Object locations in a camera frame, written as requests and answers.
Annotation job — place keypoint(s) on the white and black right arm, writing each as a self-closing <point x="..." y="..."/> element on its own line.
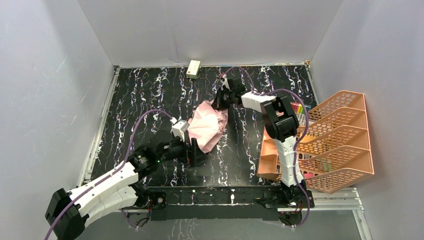
<point x="281" y="125"/>

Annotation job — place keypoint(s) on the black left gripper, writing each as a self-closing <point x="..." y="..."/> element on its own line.
<point x="192" y="152"/>

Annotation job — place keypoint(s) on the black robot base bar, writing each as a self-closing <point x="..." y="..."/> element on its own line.
<point x="225" y="202"/>

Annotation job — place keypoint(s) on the aluminium table frame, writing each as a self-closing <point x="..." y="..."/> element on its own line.
<point x="234" y="161"/>

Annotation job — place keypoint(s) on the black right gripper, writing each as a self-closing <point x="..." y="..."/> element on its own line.
<point x="220" y="100"/>

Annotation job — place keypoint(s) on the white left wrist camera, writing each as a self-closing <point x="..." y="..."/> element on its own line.
<point x="179" y="128"/>

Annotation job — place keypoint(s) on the pack of coloured markers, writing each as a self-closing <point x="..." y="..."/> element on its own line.
<point x="300" y="112"/>

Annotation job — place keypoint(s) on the pink and black folding umbrella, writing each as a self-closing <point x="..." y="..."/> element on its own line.
<point x="207" y="126"/>

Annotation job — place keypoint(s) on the small white box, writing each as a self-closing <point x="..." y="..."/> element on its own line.
<point x="193" y="69"/>

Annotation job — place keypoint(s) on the orange plastic desk organizer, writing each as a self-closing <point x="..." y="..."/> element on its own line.
<point x="336" y="150"/>

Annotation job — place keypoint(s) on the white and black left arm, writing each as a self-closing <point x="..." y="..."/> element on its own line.
<point x="70" y="212"/>

